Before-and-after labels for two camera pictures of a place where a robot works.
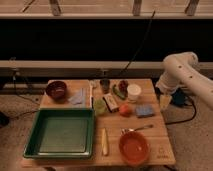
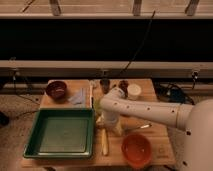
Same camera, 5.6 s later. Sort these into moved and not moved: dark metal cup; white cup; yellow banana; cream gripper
Moved: cream gripper
Not moved: dark metal cup; yellow banana; white cup
